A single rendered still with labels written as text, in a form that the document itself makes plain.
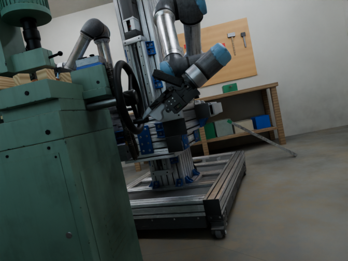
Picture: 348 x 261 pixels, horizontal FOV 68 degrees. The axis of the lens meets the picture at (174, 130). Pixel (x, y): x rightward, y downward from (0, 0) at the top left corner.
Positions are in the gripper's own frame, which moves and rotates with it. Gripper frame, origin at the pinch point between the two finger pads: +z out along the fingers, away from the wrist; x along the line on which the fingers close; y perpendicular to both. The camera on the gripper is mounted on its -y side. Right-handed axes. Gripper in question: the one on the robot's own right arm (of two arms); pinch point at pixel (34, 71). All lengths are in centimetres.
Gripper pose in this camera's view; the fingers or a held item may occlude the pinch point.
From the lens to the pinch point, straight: 224.9
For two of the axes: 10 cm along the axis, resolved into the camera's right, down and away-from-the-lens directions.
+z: -9.7, 2.0, 1.3
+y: 2.2, 9.6, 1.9
